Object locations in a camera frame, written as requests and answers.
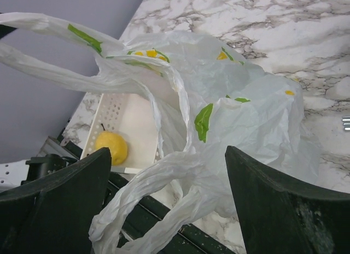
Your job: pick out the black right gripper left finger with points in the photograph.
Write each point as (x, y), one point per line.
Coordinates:
(53, 214)

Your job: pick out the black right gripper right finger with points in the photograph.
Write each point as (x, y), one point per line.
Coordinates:
(281, 214)

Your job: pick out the white plastic bag lemon print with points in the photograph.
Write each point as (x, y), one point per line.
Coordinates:
(205, 96)

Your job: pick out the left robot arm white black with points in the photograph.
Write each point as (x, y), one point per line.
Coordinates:
(21, 172)

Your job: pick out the yellow fake pear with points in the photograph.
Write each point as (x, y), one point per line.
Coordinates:
(117, 145)

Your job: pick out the hex key set yellow holder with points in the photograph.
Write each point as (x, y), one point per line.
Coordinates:
(346, 123)

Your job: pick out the white perforated plastic tray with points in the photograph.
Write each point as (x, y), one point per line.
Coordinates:
(130, 116)

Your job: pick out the aluminium extrusion frame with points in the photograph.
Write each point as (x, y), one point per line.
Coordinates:
(55, 145)

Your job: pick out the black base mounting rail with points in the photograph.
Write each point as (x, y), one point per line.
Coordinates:
(148, 212)

